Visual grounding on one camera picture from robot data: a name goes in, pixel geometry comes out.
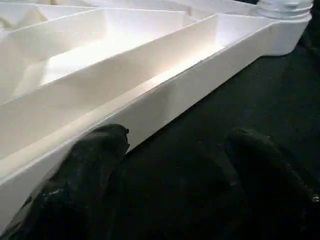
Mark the white plastic table top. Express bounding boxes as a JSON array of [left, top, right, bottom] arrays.
[[0, 0, 312, 223]]

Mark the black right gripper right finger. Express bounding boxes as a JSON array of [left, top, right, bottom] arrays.
[[224, 127, 320, 240]]

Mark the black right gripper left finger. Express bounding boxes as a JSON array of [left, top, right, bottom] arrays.
[[0, 123, 131, 240]]

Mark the white plastic table leg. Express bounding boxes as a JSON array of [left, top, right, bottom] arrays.
[[257, 0, 313, 20]]

